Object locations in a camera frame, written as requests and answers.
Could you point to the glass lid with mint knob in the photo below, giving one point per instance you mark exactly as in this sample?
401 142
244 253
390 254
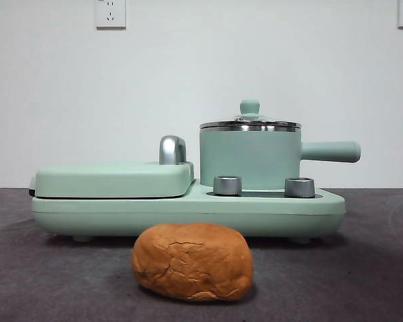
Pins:
251 107

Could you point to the brown potato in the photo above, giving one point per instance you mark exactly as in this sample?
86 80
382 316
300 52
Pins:
191 261

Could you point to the mint green steamer pot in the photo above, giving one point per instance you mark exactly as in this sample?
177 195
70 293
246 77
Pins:
248 154

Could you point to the silver control knob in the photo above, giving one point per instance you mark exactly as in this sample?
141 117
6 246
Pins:
299 188
227 185

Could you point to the mint green breakfast machine base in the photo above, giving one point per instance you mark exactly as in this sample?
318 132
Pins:
154 214

